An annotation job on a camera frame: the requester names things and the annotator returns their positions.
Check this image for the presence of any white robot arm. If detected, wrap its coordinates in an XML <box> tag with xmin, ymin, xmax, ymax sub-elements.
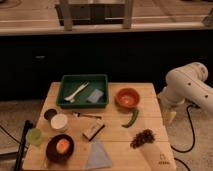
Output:
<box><xmin>157</xmin><ymin>62</ymin><xmax>213</xmax><ymax>125</ymax></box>

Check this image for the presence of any grey sponge in tray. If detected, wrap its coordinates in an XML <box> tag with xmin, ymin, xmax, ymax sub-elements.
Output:
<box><xmin>87</xmin><ymin>89</ymin><xmax>103</xmax><ymax>103</ymax></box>

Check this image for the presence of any white round container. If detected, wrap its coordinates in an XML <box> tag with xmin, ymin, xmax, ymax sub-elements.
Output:
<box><xmin>50</xmin><ymin>114</ymin><xmax>68</xmax><ymax>132</ymax></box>

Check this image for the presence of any wooden table frame background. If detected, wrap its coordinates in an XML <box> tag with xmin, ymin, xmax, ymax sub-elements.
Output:
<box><xmin>55</xmin><ymin>0</ymin><xmax>134</xmax><ymax>31</ymax></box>

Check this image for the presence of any dark grape bunch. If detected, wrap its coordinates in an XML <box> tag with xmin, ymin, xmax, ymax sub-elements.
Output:
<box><xmin>130</xmin><ymin>129</ymin><xmax>155</xmax><ymax>149</ymax></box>

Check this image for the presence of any small dark brush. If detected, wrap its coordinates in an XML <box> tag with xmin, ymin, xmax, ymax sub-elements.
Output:
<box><xmin>72</xmin><ymin>112</ymin><xmax>102</xmax><ymax>119</ymax></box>

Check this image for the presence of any dark brown bowl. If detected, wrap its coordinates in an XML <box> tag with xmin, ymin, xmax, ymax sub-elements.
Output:
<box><xmin>46</xmin><ymin>134</ymin><xmax>74</xmax><ymax>163</ymax></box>

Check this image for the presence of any green plastic tray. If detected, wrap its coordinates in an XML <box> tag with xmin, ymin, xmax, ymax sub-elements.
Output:
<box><xmin>56</xmin><ymin>74</ymin><xmax>108</xmax><ymax>109</ymax></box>

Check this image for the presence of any green cup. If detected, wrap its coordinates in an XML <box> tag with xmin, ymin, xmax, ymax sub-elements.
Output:
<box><xmin>26</xmin><ymin>128</ymin><xmax>42</xmax><ymax>146</ymax></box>

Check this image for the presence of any green chili pepper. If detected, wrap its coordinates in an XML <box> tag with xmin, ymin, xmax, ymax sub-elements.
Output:
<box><xmin>122</xmin><ymin>109</ymin><xmax>139</xmax><ymax>128</ymax></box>

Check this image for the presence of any wooden block with dark side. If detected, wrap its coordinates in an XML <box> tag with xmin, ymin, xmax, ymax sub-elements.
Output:
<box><xmin>83</xmin><ymin>119</ymin><xmax>105</xmax><ymax>141</ymax></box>

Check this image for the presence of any red bowl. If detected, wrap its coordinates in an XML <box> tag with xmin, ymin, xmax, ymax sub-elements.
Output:
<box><xmin>115</xmin><ymin>88</ymin><xmax>140</xmax><ymax>109</ymax></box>

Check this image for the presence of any small dark cup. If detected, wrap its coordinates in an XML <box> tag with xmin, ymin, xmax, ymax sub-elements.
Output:
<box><xmin>44</xmin><ymin>109</ymin><xmax>57</xmax><ymax>121</ymax></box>

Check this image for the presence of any grey folded cloth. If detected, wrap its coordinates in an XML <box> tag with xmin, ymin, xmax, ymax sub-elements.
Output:
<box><xmin>85</xmin><ymin>140</ymin><xmax>112</xmax><ymax>170</ymax></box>

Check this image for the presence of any black pole left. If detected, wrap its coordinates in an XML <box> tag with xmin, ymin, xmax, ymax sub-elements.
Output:
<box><xmin>14</xmin><ymin>120</ymin><xmax>33</xmax><ymax>171</ymax></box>

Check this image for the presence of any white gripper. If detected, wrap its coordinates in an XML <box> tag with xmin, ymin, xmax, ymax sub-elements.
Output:
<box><xmin>157</xmin><ymin>94</ymin><xmax>181</xmax><ymax>125</ymax></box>

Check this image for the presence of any orange fruit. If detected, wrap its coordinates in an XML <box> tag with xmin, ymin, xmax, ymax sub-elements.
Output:
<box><xmin>56</xmin><ymin>139</ymin><xmax>70</xmax><ymax>154</ymax></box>

